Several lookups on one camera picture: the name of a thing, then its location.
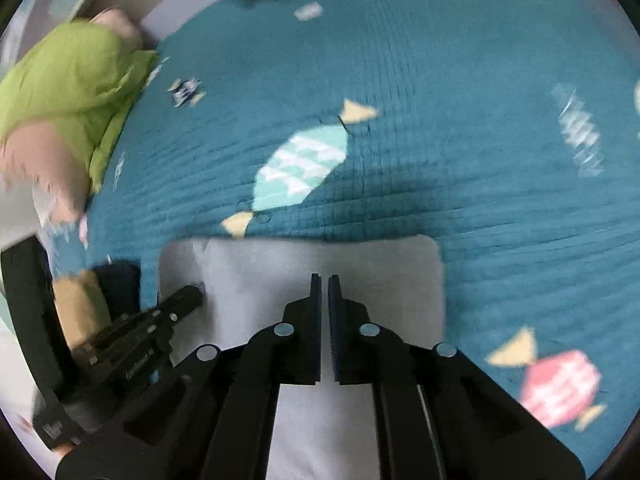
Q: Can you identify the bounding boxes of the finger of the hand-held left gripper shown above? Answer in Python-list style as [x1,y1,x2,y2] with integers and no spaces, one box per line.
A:
[149,285,205,332]

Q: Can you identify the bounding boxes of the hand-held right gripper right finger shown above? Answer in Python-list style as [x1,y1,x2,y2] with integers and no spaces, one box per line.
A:
[327,274,586,480]

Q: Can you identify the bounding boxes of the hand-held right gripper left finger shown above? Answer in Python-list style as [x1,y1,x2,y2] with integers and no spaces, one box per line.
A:
[55,274,322,480]

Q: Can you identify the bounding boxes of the grey and navy zip jacket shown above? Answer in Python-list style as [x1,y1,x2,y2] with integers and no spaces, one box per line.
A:
[159,234,446,480]

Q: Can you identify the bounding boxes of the beige folded clothes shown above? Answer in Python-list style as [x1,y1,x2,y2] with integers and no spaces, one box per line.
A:
[52,270,113,351]

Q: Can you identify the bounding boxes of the dark folded cloth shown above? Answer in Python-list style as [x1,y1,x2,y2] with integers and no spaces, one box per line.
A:
[94,260,142,313]

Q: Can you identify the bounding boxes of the white pillow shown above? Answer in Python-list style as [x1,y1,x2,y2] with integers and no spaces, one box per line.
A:
[0,180,51,247]

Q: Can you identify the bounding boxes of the pink printed pillow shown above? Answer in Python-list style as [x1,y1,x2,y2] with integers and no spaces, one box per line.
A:
[0,122,91,226]

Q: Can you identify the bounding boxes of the teal candy-print bed sheet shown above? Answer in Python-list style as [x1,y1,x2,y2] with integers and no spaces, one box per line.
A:
[50,0,640,477]

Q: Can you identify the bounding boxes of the green quilt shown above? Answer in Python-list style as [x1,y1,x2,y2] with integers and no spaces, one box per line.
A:
[0,19,161,193]

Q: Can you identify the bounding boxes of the pale pink pillow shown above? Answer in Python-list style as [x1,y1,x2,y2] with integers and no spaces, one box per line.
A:
[92,7,146,47]

